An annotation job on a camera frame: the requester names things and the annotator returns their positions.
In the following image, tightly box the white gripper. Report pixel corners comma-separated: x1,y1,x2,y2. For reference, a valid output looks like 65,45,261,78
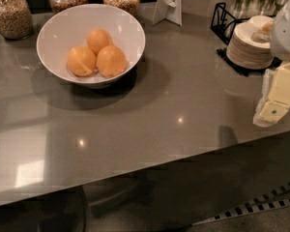
253,62,290,128

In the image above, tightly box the orange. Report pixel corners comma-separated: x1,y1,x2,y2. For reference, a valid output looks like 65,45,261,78
97,45,128,78
68,46,97,76
86,28,113,54

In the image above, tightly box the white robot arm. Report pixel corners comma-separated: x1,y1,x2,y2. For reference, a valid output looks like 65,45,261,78
253,0,290,128

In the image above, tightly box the white ceramic bowl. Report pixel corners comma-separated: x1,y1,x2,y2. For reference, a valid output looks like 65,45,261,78
37,4,146,89

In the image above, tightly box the stack of white plates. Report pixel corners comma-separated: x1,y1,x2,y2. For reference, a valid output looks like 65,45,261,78
226,15,274,70

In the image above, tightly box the glass tumbler left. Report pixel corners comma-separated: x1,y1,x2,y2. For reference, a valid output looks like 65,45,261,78
231,0,255,18

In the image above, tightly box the white folded card stand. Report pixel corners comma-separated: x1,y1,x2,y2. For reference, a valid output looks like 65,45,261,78
152,0,183,26

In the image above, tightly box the left glass cereal jar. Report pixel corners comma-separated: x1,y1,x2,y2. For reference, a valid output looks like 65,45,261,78
0,0,33,40

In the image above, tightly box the black wire rack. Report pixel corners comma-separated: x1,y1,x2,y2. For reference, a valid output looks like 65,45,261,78
210,2,281,76

